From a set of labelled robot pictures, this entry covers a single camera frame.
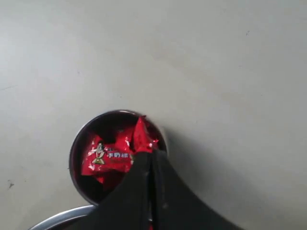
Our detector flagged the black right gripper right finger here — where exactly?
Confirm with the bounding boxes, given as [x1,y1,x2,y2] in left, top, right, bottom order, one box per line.
[150,150,241,230]

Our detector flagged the red candies inside cup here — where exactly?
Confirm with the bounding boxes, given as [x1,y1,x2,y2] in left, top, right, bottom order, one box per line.
[81,126,134,190]

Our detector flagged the round stainless steel bowl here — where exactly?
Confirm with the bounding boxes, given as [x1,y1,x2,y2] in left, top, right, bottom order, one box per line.
[29,205,95,230]

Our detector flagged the stainless steel cup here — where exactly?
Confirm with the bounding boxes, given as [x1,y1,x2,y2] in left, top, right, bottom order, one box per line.
[69,110,168,205]

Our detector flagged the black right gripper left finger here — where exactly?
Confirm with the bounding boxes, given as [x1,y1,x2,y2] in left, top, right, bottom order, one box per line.
[79,152,151,230]

